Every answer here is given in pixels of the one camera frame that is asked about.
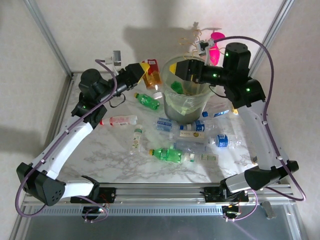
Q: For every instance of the aluminium table edge rail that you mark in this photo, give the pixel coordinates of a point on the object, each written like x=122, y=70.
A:
x=112, y=73
x=55, y=130

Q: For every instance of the orange bottle red label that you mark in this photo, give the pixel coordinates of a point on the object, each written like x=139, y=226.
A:
x=153, y=80

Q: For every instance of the white bottle cap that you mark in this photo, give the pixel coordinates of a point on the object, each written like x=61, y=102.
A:
x=157, y=95

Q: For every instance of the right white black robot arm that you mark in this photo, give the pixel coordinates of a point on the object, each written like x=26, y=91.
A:
x=257, y=130

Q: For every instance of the clear bottle yellow fruit label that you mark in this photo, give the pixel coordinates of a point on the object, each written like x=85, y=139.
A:
x=190, y=134

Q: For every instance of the clear bottle blue cap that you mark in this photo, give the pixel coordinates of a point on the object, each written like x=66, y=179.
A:
x=215, y=114

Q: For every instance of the translucent bin with green liner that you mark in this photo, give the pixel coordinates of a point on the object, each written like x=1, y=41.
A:
x=182, y=115

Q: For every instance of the grey metal bracket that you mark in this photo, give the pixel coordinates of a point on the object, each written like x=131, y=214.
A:
x=268, y=211

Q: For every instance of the clear bottle green white label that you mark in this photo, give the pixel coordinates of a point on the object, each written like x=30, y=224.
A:
x=207, y=157

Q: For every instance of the small yellow tin can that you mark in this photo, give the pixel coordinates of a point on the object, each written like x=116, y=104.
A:
x=235, y=111

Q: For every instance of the small black control board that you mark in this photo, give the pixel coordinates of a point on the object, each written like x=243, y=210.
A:
x=230, y=211
x=93, y=211

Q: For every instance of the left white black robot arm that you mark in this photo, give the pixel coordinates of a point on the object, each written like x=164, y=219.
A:
x=67, y=147

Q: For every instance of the grey metal shelf plate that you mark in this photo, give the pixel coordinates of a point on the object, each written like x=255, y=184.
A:
x=160, y=227

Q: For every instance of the aluminium frame post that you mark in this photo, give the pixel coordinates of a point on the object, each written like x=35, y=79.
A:
x=48, y=35
x=270, y=35

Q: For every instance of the small metal fixture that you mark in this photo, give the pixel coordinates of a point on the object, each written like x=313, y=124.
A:
x=255, y=159

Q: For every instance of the pink plastic goblet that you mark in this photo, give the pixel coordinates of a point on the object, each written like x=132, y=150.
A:
x=215, y=53

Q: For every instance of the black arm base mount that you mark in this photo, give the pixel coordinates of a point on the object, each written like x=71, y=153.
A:
x=105, y=195
x=212, y=193

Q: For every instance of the clear bottle red label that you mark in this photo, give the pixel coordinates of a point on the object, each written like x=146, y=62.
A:
x=118, y=121

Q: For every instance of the aluminium mounting rail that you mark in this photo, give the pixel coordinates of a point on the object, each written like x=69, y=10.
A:
x=160, y=193

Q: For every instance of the clear bottle blue label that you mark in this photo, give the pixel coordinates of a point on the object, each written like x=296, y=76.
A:
x=200, y=125
x=222, y=141
x=163, y=124

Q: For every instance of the crushed clear plastic bottle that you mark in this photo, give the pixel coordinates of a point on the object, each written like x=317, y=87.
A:
x=187, y=146

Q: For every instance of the clear bottle flower label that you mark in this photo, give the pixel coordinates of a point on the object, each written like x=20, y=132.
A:
x=136, y=140

